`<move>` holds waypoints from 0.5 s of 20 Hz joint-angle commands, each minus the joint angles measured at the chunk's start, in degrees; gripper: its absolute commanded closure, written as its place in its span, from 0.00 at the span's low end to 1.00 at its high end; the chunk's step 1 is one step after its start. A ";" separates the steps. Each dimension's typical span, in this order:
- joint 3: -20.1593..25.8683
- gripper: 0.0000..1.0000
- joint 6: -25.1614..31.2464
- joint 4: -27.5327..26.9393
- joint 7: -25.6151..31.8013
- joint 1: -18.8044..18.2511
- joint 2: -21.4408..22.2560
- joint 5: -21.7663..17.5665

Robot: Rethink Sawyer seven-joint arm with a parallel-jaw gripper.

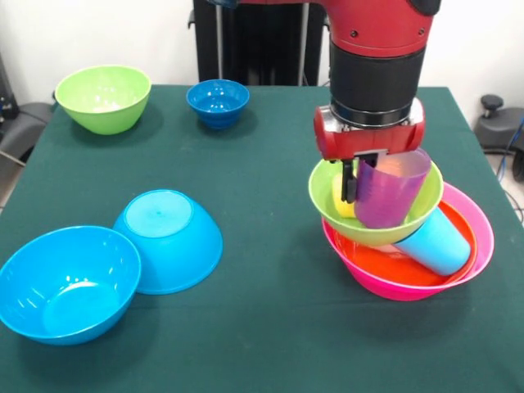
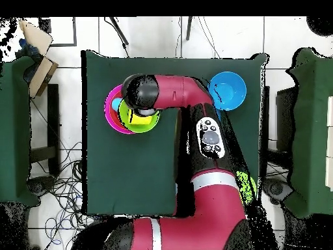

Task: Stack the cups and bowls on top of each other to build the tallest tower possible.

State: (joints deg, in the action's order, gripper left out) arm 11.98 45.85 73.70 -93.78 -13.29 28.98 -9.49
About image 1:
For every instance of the small dark blue bowl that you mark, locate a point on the small dark blue bowl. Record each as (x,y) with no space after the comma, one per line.
(218,102)

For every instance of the orange plastic bowl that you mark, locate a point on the orange plastic bowl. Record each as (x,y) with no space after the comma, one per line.
(368,262)

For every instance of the light blue plastic cup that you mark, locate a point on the light blue plastic cup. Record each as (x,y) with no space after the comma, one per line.
(438,249)

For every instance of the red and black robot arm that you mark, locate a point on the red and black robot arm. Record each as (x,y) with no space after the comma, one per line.
(376,53)

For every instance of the dark green tablecloth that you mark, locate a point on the dark green tablecloth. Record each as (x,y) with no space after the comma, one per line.
(266,307)

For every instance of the yellow plastic cup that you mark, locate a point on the yellow plastic cup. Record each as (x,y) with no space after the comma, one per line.
(344,206)

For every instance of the large pink plastic bowl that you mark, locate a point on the large pink plastic bowl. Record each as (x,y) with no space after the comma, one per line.
(393,291)

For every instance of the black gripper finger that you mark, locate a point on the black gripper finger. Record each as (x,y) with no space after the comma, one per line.
(368,162)
(349,182)

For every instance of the light blue plastic bowl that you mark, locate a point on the light blue plastic bowl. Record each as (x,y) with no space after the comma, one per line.
(69,286)
(180,254)

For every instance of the purple plastic cup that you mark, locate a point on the purple plastic cup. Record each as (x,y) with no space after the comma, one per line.
(389,196)

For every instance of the black equipment with knob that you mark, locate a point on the black equipment with knob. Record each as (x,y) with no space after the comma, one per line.
(499,127)

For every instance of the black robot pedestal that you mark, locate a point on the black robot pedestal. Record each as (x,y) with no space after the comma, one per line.
(254,41)

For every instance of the green plastic bowl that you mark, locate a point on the green plastic bowl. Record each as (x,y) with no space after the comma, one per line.
(323,196)
(102,92)

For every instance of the grey chair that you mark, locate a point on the grey chair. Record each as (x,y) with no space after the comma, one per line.
(20,131)

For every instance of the black device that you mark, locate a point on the black device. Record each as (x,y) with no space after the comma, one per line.
(5,98)

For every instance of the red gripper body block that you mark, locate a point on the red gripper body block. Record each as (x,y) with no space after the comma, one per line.
(368,141)

